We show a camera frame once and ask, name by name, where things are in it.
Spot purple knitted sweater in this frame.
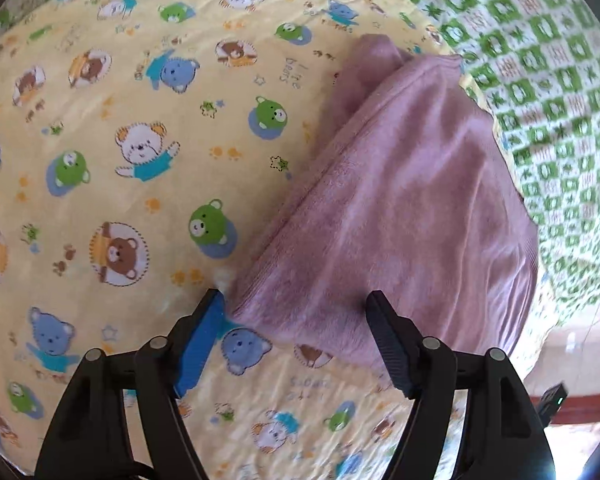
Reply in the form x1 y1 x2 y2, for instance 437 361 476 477
227 35 538 370

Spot yellow bear print bedsheet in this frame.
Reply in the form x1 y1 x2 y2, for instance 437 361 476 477
0 0 556 480

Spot green white checkered quilt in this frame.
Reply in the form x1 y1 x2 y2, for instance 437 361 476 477
369 0 600 313

